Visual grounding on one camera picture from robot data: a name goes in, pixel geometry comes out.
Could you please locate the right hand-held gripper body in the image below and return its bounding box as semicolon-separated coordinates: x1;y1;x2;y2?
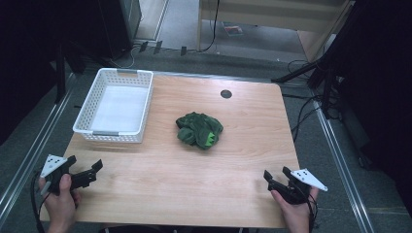
267;168;328;206

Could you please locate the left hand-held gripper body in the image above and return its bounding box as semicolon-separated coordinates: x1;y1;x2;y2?
39;153;74;197

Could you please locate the white plastic basket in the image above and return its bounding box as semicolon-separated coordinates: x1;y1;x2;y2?
72;67;155;145

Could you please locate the green cloth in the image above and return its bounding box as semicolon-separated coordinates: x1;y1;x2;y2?
175;111;224;150

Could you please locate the person's right hand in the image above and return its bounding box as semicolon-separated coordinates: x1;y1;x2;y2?
270;186;321;233

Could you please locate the person's left hand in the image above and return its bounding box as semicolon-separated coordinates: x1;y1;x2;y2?
37;173;83;233

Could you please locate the person's dark clothing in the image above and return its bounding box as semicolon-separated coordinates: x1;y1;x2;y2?
98;224;251;233

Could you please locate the black metal tripod stand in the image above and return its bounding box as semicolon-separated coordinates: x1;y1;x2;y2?
271;48;341;119

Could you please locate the black cabinet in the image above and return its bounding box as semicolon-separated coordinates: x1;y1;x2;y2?
96;0;143;60

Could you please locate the red booklet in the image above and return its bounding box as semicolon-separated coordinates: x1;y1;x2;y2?
222;21;244;38

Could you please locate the beige wooden furniture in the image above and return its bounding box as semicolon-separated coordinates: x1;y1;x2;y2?
196;0;355;63

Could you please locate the silver metal rail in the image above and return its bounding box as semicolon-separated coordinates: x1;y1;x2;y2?
152;70;274;84
0;72;78;225
310;96;377;233

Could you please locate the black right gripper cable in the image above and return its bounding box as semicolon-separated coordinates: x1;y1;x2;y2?
300;190;321;233

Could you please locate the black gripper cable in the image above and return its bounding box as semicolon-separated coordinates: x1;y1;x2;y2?
30;170;47;233
300;190;321;233

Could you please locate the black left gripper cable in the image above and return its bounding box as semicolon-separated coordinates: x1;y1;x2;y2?
30;170;47;233

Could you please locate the black floor cable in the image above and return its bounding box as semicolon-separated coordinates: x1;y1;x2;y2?
290;93;326;144

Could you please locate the black metal post stand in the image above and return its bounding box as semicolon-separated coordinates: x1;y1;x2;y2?
52;41;86;105

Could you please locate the white floor cable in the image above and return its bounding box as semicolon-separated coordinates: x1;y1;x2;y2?
108;44;141;70

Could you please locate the black hanging cable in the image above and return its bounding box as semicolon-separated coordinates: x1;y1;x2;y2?
197;0;222;53

